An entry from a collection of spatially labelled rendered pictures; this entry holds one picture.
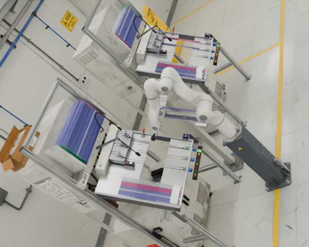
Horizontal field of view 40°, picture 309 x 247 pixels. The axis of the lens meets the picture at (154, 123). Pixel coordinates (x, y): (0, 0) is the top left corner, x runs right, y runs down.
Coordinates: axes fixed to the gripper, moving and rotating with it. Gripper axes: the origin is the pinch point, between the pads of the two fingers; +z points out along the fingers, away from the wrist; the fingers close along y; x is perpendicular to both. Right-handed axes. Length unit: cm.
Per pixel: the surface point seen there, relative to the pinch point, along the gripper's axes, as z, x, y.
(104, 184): 16, -30, 49
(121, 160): 8.7, -20.8, 27.9
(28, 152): -24, -86, 63
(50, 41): 97, -167, -180
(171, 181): 7.0, 23.7, 36.1
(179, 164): 6.3, 27.1, 18.4
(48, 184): 20, -73, 61
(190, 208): 55, 49, 29
